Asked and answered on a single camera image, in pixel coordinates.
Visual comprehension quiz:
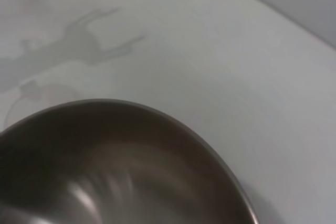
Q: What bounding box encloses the stainless steel mixing bowl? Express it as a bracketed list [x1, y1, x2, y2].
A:
[0, 98, 259, 224]

